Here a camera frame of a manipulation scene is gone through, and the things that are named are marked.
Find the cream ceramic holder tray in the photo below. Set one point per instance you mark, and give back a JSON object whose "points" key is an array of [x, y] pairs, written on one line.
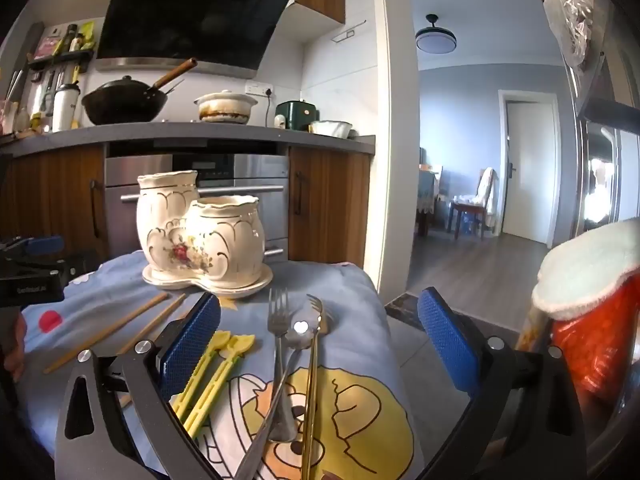
{"points": [[250, 287]]}

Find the dark oil bottle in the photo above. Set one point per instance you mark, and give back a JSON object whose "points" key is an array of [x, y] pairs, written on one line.
{"points": [[73, 40]]}

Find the silver fork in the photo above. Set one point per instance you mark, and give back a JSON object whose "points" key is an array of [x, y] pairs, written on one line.
{"points": [[277, 310]]}

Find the silver spoon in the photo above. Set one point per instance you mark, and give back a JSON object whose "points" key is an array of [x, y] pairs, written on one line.
{"points": [[299, 332]]}

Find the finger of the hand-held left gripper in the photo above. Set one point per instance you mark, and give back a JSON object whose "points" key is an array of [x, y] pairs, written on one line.
{"points": [[45, 247]]}

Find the cartoon printed blanket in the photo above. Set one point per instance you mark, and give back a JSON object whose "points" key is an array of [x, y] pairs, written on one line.
{"points": [[360, 360]]}

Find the person's left hand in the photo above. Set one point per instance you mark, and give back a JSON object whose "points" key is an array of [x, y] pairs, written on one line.
{"points": [[12, 355]]}

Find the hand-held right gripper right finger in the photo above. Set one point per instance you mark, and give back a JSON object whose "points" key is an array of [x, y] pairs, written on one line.
{"points": [[447, 345]]}

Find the yellow plastic chopstick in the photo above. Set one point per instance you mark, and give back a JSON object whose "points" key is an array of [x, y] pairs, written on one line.
{"points": [[207, 360], [217, 385]]}

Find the gold fork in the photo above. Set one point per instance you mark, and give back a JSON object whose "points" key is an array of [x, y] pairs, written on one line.
{"points": [[312, 385]]}

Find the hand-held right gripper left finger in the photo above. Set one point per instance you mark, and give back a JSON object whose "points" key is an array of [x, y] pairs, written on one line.
{"points": [[192, 345]]}

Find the grey kitchen countertop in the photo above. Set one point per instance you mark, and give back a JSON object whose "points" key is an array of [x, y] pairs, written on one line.
{"points": [[150, 135]]}

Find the white door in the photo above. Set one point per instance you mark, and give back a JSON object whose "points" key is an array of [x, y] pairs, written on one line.
{"points": [[530, 175]]}

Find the cream ceramic utensil holder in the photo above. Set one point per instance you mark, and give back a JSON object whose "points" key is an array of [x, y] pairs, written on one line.
{"points": [[225, 245]]}

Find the wooden lower cabinet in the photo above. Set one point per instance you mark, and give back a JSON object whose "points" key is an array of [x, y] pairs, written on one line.
{"points": [[55, 195], [330, 210]]}

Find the clear plastic bag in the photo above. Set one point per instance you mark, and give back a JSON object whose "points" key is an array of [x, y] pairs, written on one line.
{"points": [[570, 15]]}

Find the green kitchen appliance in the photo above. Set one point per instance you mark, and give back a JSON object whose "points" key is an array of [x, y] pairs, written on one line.
{"points": [[297, 115]]}

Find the black range hood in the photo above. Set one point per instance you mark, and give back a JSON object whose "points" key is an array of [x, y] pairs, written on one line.
{"points": [[200, 10]]}

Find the white wall socket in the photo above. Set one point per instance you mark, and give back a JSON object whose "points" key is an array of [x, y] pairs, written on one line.
{"points": [[260, 89]]}

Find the white fleece cloth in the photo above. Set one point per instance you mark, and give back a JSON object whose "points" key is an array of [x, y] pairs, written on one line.
{"points": [[585, 270]]}

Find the round ceiling lamp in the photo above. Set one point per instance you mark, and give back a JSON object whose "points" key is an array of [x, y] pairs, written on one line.
{"points": [[435, 40]]}

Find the white thermos bottle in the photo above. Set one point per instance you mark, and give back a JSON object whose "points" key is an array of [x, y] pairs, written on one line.
{"points": [[65, 107]]}

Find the stainless steel oven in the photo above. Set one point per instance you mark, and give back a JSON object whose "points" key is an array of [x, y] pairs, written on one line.
{"points": [[225, 170]]}

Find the dining table with tablecloth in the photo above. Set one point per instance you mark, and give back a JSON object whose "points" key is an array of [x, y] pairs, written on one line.
{"points": [[429, 195]]}

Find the black wall spice shelf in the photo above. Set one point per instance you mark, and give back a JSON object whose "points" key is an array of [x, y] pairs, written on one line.
{"points": [[60, 60]]}

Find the wooden chopstick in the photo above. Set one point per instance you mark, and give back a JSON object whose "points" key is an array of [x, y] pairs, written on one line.
{"points": [[160, 316], [105, 332]]}

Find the white bowl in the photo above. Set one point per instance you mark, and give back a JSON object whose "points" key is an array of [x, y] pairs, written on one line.
{"points": [[331, 129]]}

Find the wooden chair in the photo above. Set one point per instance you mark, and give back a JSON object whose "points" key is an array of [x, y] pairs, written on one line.
{"points": [[482, 195]]}

